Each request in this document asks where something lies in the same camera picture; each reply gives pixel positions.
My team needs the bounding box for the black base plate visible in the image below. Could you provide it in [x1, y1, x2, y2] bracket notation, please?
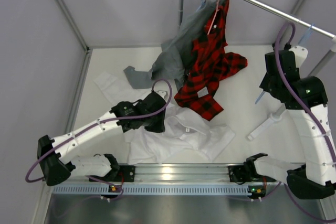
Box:
[228, 165, 259, 185]
[93, 165, 135, 183]

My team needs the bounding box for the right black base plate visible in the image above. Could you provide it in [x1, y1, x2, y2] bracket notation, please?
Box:
[228, 165, 259, 185]

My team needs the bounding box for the white dress shirt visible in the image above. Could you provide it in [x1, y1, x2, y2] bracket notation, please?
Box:
[93, 71, 236, 165]

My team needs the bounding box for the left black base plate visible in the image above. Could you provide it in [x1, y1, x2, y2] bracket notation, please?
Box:
[93, 165, 135, 183]

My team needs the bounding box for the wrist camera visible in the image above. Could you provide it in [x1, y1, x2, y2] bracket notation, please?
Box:
[289, 46, 308, 68]
[155, 90, 169, 101]

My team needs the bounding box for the light blue wire hanger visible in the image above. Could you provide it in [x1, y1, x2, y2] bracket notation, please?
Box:
[255, 24, 314, 104]

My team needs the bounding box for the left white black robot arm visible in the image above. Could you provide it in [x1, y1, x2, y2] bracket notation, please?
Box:
[37, 91, 167, 186]

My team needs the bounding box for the grey shirt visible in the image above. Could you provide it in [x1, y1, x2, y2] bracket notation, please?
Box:
[124, 0, 226, 90]

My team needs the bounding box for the pink wire hanger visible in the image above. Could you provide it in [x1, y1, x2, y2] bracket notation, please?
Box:
[204, 0, 226, 35]

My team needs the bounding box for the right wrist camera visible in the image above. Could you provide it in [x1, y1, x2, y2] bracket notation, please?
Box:
[289, 46, 308, 68]

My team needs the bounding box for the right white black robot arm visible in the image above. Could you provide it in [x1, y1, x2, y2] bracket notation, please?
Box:
[244, 47, 335, 199]

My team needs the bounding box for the aluminium mounting rail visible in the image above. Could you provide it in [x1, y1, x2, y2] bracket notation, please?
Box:
[43, 163, 322, 183]

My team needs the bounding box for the metal clothes rack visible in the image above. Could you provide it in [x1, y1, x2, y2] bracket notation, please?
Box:
[178, 0, 335, 142]

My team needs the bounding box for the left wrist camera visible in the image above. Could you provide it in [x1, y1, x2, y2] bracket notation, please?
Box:
[155, 90, 169, 101]

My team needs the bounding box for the slotted grey cable duct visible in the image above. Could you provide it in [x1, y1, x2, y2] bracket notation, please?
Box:
[52, 183, 255, 196]

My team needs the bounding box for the red black plaid shirt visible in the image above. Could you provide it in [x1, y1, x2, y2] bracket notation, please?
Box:
[174, 0, 248, 121]

